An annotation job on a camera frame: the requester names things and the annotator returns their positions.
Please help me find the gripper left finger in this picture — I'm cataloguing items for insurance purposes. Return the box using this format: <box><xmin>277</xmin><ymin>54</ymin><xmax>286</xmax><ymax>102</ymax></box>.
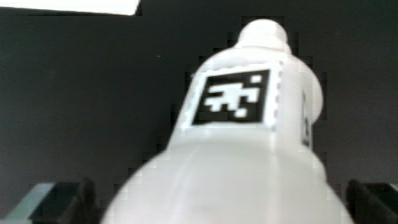
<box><xmin>0</xmin><ymin>179</ymin><xmax>98</xmax><ymax>224</ymax></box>

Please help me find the white U-shaped fence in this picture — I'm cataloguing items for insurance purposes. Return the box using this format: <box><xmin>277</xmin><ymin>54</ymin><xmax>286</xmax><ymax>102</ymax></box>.
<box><xmin>0</xmin><ymin>0</ymin><xmax>140</xmax><ymax>16</ymax></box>

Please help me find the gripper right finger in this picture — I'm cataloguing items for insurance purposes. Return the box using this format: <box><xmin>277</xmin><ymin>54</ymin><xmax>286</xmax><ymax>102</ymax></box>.
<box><xmin>346</xmin><ymin>180</ymin><xmax>398</xmax><ymax>224</ymax></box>

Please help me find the white lamp bulb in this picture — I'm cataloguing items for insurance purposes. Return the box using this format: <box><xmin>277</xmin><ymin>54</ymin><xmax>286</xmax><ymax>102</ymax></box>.
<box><xmin>99</xmin><ymin>19</ymin><xmax>353</xmax><ymax>224</ymax></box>

